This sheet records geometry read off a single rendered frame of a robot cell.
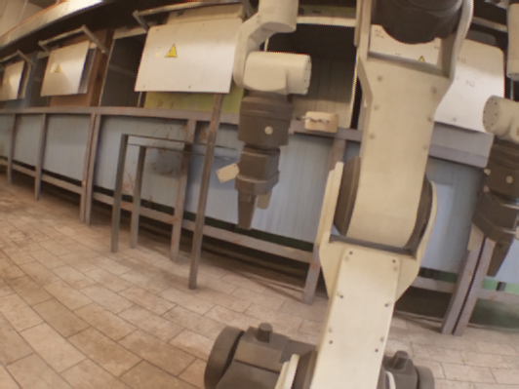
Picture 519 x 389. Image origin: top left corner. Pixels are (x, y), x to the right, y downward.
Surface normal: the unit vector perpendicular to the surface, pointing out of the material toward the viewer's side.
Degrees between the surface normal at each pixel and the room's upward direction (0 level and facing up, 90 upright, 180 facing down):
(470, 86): 90
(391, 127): 100
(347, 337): 60
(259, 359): 45
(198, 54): 90
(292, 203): 90
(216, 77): 90
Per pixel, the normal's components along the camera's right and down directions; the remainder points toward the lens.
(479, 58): -0.34, 0.05
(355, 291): -0.14, -0.43
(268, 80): -0.29, 0.26
